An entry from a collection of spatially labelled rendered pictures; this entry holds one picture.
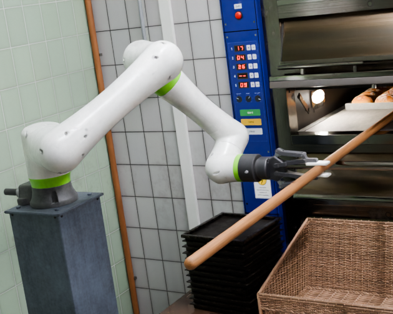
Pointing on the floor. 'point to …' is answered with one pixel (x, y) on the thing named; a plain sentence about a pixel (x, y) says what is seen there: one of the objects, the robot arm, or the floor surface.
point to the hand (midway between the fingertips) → (318, 169)
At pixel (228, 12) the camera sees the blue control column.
